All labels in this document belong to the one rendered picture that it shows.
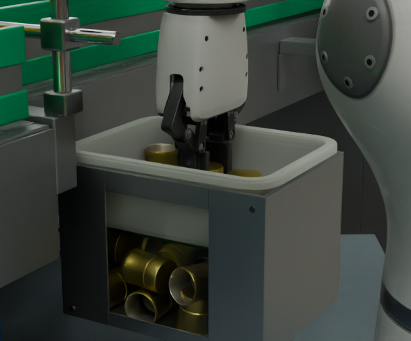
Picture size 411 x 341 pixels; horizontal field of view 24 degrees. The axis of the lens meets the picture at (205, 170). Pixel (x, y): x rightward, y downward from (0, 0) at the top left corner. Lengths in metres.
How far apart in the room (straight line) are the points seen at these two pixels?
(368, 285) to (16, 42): 0.64
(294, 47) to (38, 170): 0.67
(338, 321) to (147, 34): 0.41
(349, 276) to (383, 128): 0.82
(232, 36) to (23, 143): 0.23
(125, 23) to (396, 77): 0.68
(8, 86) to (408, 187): 0.40
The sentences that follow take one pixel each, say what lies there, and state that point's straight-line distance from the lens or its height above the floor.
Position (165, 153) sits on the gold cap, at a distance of 1.01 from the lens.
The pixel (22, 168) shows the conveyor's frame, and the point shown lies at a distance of 0.84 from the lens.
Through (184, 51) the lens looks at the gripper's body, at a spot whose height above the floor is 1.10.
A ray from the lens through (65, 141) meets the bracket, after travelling 0.88.
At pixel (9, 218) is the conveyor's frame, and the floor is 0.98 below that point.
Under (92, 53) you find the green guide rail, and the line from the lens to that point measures 1.09.
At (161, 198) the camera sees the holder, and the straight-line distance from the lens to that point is 0.87.
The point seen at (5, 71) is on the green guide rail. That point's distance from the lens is 0.84.
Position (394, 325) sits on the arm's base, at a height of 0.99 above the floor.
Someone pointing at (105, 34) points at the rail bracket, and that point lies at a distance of 0.83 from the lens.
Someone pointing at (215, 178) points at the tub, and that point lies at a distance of 0.84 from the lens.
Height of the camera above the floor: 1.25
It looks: 16 degrees down
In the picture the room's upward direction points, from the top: straight up
